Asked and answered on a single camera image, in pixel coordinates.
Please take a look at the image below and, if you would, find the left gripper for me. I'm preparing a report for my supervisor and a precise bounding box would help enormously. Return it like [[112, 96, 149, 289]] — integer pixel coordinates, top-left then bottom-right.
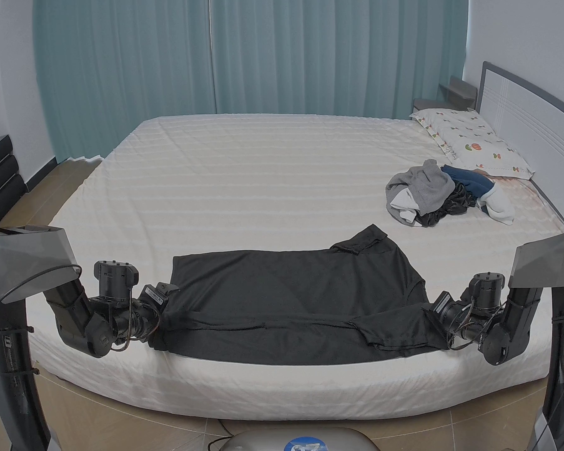
[[131, 281, 180, 342]]

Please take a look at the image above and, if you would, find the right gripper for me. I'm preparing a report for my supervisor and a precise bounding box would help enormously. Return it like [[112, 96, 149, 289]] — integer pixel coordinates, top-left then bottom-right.
[[430, 290, 475, 342]]

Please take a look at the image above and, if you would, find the black T-shirt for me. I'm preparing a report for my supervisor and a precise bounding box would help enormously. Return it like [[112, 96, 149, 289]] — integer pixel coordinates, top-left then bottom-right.
[[150, 224, 447, 365]]

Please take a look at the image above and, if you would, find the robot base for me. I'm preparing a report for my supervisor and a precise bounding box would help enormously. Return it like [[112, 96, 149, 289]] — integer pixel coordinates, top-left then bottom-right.
[[218, 429, 374, 451]]

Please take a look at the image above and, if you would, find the pile of clothes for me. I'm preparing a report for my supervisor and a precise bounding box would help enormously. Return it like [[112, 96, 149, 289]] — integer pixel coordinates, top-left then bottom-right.
[[385, 159, 516, 228]]

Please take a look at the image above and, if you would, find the bed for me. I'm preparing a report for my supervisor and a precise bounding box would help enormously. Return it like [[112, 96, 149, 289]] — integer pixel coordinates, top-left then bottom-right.
[[28, 60, 564, 422]]

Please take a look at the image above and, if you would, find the white printed pillow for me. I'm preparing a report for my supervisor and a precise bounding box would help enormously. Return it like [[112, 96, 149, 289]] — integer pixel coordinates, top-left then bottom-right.
[[410, 107, 535, 180]]

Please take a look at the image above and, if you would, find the grey bedside table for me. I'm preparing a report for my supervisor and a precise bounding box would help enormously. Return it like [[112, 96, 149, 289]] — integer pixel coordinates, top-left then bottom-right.
[[411, 75, 478, 111]]

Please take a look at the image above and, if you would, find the blue-green curtain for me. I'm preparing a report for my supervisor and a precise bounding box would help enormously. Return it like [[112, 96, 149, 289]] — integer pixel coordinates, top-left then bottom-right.
[[32, 0, 468, 161]]

